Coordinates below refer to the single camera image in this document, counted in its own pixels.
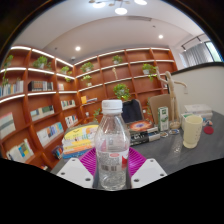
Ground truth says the cream ribbed cup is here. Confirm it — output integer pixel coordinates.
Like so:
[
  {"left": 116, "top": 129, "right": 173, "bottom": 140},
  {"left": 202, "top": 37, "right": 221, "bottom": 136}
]
[{"left": 182, "top": 114, "right": 204, "bottom": 149}]

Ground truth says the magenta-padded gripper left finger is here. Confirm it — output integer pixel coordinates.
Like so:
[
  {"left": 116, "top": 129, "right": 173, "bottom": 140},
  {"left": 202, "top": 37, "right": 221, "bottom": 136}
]
[{"left": 56, "top": 147, "right": 98, "bottom": 190}]

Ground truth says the green and white box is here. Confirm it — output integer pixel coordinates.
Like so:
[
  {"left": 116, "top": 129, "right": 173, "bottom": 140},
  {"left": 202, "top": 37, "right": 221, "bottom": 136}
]
[{"left": 180, "top": 113, "right": 194, "bottom": 129}]

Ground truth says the grey window curtain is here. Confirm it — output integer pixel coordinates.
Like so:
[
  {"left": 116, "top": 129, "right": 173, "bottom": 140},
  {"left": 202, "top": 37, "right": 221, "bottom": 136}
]
[{"left": 179, "top": 42, "right": 214, "bottom": 68}]

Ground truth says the flat round red coaster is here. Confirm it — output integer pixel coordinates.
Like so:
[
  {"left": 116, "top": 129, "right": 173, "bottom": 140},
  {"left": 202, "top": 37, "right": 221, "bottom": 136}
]
[{"left": 203, "top": 125, "right": 215, "bottom": 135}]

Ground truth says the dark blue chair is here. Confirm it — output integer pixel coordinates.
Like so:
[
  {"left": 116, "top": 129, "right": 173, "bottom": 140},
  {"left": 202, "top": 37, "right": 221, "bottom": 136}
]
[{"left": 120, "top": 98, "right": 145, "bottom": 124}]

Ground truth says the wooden artist mannequin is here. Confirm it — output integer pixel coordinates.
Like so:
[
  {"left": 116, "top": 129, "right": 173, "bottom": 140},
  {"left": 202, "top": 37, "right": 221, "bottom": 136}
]
[{"left": 156, "top": 70, "right": 188, "bottom": 129}]

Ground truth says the clear plastic water bottle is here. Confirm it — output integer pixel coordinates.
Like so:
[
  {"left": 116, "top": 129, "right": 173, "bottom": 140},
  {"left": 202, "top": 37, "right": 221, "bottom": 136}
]
[{"left": 94, "top": 99, "right": 131, "bottom": 191}]

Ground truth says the colourful book stack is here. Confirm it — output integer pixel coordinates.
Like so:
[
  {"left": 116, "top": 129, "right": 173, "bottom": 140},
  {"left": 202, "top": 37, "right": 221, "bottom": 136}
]
[{"left": 61, "top": 123, "right": 100, "bottom": 160}]

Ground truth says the window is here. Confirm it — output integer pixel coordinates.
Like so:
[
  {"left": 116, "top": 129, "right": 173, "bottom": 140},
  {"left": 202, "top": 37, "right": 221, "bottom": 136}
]
[{"left": 204, "top": 40, "right": 224, "bottom": 63}]

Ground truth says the green and white carton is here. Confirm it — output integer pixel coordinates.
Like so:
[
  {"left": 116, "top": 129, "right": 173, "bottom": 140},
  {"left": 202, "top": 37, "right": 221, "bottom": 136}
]
[{"left": 157, "top": 105, "right": 170, "bottom": 132}]

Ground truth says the wooden bookshelf unit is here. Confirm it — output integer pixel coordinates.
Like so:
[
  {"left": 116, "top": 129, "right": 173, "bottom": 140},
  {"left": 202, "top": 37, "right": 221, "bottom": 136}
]
[{"left": 0, "top": 45, "right": 179, "bottom": 169}]

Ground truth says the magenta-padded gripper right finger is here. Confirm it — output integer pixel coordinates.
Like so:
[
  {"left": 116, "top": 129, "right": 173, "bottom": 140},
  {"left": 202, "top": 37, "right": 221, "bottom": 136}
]
[{"left": 128, "top": 147, "right": 168, "bottom": 190}]

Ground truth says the white paper package stack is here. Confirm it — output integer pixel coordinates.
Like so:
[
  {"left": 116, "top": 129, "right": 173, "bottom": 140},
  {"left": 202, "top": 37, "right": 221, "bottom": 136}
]
[{"left": 184, "top": 103, "right": 214, "bottom": 122}]

